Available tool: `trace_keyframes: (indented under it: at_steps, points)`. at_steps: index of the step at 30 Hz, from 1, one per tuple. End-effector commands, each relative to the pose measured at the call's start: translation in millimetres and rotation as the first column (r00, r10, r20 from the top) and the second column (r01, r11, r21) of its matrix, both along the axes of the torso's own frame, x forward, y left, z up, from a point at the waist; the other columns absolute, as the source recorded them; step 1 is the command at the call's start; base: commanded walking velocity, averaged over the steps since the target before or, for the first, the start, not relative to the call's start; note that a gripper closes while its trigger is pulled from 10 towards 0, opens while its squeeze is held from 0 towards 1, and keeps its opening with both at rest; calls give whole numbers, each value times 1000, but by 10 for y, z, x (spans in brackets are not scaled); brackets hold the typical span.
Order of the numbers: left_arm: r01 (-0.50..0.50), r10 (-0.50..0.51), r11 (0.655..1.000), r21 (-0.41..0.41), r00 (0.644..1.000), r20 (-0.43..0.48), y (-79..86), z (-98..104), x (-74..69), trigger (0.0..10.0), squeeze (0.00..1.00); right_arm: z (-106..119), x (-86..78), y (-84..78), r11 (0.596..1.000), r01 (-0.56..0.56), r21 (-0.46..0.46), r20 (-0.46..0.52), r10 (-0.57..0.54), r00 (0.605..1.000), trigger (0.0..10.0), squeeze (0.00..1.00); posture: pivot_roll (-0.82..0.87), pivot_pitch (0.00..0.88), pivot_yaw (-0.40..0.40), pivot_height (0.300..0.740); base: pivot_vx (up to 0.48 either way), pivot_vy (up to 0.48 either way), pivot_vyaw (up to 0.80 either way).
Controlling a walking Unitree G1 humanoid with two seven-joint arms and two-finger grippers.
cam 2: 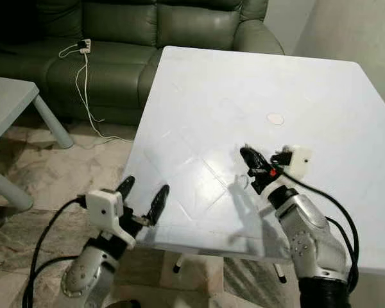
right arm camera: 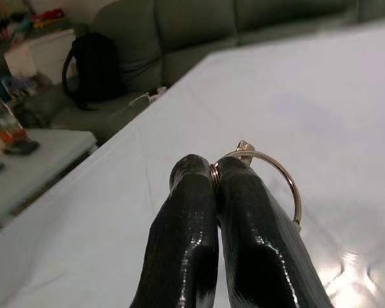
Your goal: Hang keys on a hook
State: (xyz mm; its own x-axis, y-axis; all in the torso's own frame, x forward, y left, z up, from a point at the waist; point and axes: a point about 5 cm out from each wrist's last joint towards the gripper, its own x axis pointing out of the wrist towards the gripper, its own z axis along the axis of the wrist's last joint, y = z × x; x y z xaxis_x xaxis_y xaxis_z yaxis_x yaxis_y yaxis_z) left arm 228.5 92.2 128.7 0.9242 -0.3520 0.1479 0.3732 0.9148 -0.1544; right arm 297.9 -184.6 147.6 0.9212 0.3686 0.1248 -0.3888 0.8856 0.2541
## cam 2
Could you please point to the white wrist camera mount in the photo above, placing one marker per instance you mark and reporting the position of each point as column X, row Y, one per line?
column 104, row 208
column 300, row 162

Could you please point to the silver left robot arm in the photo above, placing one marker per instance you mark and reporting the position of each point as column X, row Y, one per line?
column 83, row 276

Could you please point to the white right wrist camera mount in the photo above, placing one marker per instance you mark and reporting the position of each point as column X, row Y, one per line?
column 300, row 162

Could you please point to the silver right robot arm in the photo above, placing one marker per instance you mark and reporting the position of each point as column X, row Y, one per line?
column 311, row 240

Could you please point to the white power adapter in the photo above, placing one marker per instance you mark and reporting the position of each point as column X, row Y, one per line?
column 85, row 45

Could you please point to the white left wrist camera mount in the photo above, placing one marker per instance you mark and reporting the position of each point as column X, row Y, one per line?
column 104, row 208

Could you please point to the white plastic table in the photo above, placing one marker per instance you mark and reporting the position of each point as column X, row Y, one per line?
column 224, row 90

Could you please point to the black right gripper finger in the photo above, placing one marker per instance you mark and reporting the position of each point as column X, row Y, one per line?
column 251, row 166
column 258, row 158

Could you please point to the grey side table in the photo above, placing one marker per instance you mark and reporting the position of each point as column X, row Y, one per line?
column 6, row 102

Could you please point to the green leather sofa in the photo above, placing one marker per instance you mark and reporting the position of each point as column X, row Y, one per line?
column 122, row 70

